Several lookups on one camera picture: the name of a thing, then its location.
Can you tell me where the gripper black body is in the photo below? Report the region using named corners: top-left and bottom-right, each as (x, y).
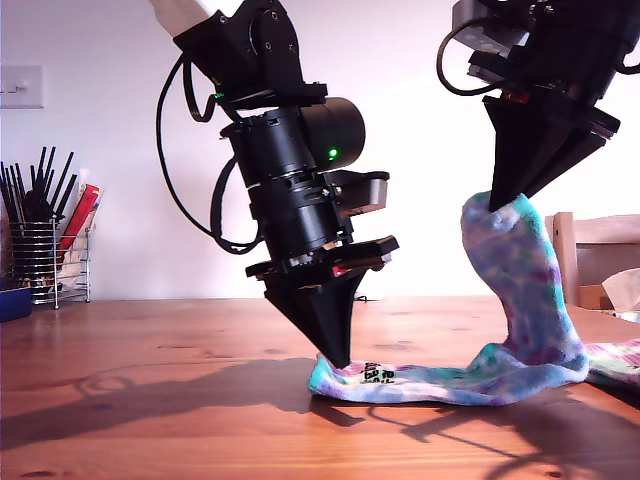
top-left (467, 0), bottom-right (635, 144)
top-left (244, 176), bottom-right (402, 292)

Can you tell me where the tie-dye Hugging Face sock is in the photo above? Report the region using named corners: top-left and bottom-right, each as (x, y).
top-left (307, 192), bottom-right (590, 407)
top-left (582, 338), bottom-right (640, 394)

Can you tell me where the brown wooden chair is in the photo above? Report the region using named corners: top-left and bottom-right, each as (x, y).
top-left (544, 212), bottom-right (640, 310)

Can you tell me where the red and yellow paper packet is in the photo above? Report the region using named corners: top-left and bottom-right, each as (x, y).
top-left (57, 183), bottom-right (104, 266)

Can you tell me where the beige paper packet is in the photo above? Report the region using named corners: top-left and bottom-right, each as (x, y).
top-left (59, 227), bottom-right (96, 291)

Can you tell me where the dark blue container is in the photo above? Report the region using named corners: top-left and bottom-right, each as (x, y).
top-left (0, 287), bottom-right (34, 322)

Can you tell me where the thick black cable loop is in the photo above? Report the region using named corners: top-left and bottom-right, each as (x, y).
top-left (617, 47), bottom-right (640, 75)
top-left (209, 154), bottom-right (264, 255)

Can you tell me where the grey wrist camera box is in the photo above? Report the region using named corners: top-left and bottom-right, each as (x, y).
top-left (324, 169), bottom-right (391, 216)
top-left (451, 0), bottom-right (531, 54)

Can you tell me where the thin black camera cable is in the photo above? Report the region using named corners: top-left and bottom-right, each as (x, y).
top-left (436, 17), bottom-right (501, 96)

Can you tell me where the short black cable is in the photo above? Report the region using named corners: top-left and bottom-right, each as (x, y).
top-left (183, 59), bottom-right (224, 124)

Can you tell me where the chrome wire utensil caddy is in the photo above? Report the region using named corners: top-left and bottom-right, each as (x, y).
top-left (7, 222), bottom-right (92, 310)

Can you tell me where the white light switch plate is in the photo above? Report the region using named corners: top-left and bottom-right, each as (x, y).
top-left (0, 64), bottom-right (45, 110)

